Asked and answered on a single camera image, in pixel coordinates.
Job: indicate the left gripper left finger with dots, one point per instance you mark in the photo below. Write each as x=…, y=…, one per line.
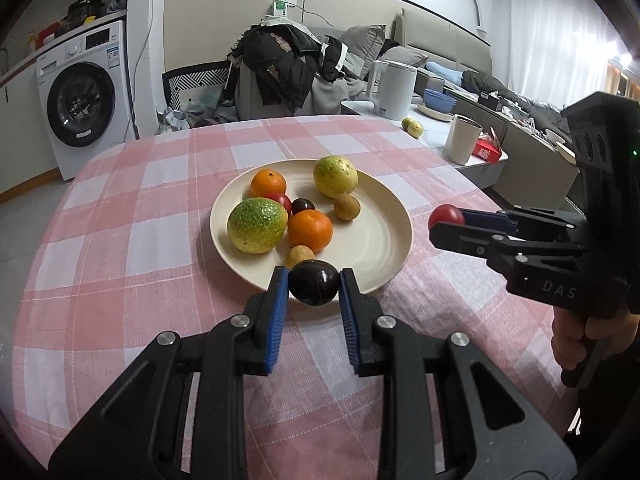
x=177, y=411

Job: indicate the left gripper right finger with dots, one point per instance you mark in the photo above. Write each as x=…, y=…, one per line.
x=448, y=411

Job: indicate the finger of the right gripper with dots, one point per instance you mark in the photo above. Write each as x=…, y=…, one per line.
x=528, y=223
x=470, y=244

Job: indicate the large red tomato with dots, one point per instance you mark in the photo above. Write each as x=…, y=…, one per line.
x=445, y=213

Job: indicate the brown longan with stem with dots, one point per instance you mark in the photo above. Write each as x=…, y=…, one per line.
x=346, y=207

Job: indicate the dark purple plum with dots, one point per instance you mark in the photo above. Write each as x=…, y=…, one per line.
x=313, y=282

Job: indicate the large orange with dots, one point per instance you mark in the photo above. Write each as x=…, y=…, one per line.
x=311, y=228

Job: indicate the brown longan fruit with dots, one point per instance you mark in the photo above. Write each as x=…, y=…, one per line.
x=298, y=254

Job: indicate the small red tomato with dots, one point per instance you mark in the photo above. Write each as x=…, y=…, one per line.
x=281, y=199

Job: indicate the green yellow guava fruit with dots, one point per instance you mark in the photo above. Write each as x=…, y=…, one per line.
x=256, y=225

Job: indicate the white side table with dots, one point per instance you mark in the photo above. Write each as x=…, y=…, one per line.
x=481, y=173

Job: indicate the red box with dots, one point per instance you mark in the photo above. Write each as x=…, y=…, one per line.
x=487, y=148

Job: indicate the white cup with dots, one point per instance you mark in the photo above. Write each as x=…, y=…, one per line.
x=462, y=137

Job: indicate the cream round plate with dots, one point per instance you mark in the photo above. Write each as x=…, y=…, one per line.
x=375, y=244

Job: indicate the yellow fruit on side table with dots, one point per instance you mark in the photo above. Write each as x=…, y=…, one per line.
x=412, y=127

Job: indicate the blue bowl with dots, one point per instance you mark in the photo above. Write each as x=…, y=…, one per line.
x=436, y=100

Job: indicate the white electric kettle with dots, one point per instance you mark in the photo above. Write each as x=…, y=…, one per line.
x=390, y=88

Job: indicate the pink checked tablecloth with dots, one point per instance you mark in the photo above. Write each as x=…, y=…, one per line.
x=128, y=254

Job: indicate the grey sofa cushion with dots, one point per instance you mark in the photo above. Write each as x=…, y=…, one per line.
x=364, y=44

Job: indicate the small orange on plate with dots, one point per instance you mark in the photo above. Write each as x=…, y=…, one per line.
x=267, y=181

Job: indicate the pile of dark clothes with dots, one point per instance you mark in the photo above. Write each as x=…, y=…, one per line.
x=284, y=58

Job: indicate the black mesh chair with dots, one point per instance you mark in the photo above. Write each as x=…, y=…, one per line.
x=202, y=82

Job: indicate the white washing machine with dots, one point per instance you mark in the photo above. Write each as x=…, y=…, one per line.
x=85, y=97

